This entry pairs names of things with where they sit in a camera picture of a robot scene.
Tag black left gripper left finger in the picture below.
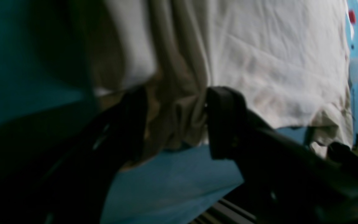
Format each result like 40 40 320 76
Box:
0 87 148 224

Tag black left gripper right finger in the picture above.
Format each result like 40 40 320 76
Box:
206 87 358 224

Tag beige T-shirt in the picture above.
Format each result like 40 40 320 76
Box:
73 0 353 170

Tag blue table cloth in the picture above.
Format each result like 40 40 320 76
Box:
0 0 306 224

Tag red cube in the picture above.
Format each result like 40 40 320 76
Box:
347 10 356 24

